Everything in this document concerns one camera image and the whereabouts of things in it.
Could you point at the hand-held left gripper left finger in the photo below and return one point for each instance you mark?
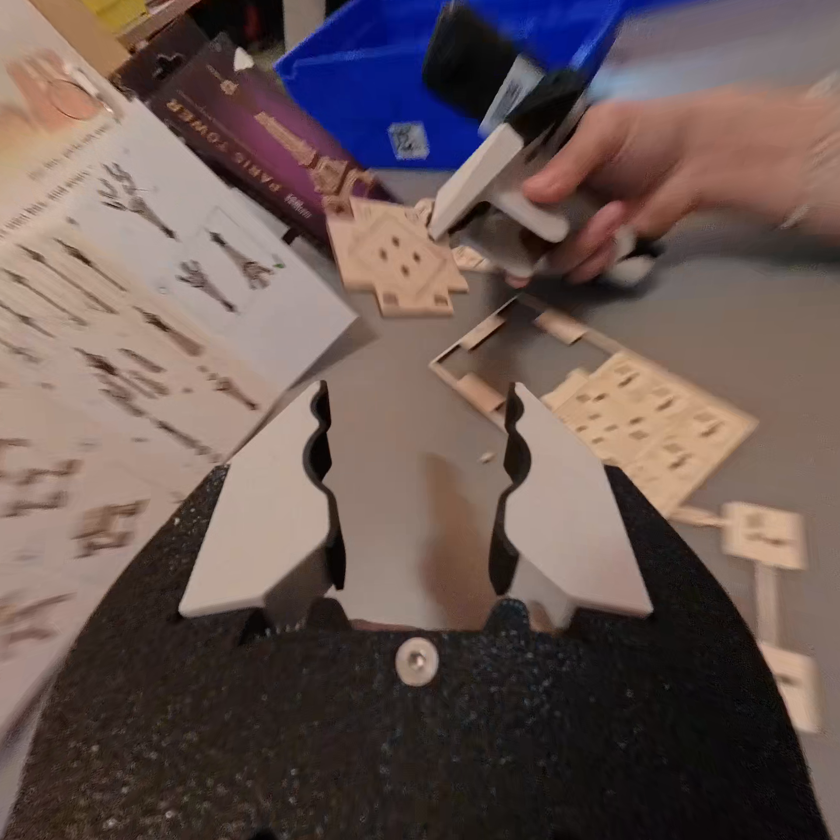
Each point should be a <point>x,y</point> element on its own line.
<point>262,525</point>

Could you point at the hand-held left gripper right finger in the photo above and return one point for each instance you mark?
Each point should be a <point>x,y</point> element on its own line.
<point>571,531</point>

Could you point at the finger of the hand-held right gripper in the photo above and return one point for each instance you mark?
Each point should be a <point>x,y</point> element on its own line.
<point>472,184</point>
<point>505,249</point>

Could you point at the cross-shaped wooden piece diamond print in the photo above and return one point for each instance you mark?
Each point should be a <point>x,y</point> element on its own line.
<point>394,256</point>

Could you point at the wooden puzzle sheet square cutout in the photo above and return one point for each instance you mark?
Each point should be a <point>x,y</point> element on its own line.
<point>656,426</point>

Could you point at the wooden four-square frame piece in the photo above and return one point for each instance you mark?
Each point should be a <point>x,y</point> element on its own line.
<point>764,531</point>

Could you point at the grey desk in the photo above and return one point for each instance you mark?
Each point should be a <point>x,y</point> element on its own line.
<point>689,328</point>

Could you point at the person's right hand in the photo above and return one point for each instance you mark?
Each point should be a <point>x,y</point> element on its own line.
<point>656,157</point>

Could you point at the blue plastic bin white tag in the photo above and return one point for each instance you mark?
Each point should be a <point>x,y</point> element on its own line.
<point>367,85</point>

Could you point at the purple puzzle box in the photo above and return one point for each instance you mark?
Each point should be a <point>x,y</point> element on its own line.
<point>262,131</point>

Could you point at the white tower instruction sheet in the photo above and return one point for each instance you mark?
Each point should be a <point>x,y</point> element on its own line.
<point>164,275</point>

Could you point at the colour illustrated instruction sheet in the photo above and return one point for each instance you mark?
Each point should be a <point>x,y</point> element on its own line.
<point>39,98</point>

